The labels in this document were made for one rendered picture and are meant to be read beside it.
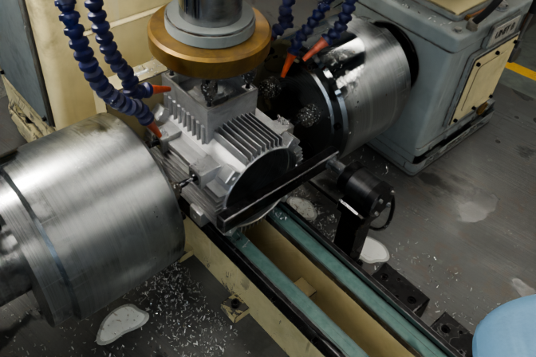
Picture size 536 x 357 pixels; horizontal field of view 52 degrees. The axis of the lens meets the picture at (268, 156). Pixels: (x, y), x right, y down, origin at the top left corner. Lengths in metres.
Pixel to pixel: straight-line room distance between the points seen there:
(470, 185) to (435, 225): 0.16
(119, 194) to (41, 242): 0.11
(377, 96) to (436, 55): 0.18
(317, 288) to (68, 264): 0.45
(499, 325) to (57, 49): 0.79
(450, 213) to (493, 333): 0.96
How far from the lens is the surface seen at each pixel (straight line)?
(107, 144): 0.75
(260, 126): 0.87
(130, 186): 0.73
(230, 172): 0.81
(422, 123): 1.20
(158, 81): 0.91
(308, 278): 0.99
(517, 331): 0.28
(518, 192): 1.36
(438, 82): 1.14
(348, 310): 0.95
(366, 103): 0.97
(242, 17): 0.81
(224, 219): 0.83
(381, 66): 1.00
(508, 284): 1.18
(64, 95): 0.99
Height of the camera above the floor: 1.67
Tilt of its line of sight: 44 degrees down
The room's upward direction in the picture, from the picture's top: 6 degrees clockwise
